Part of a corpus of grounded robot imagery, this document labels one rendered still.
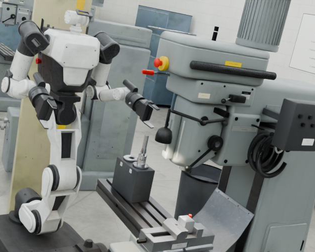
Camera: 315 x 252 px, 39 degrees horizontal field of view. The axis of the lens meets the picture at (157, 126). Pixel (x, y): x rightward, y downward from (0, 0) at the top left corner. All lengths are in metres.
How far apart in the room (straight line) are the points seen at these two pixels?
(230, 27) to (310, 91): 6.39
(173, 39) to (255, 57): 0.38
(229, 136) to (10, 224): 1.49
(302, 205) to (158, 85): 7.16
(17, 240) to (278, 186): 1.48
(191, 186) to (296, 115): 2.27
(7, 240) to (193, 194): 1.89
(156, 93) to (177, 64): 7.58
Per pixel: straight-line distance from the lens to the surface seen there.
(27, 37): 2.25
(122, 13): 11.72
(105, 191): 2.61
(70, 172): 2.43
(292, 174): 2.32
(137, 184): 2.44
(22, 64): 2.33
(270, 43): 2.09
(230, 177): 2.43
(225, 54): 1.89
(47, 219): 2.61
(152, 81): 9.41
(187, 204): 4.12
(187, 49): 1.80
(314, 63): 7.12
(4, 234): 2.79
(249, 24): 2.09
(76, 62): 2.32
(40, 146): 3.69
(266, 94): 2.13
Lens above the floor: 1.97
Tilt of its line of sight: 14 degrees down
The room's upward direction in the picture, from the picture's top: 12 degrees clockwise
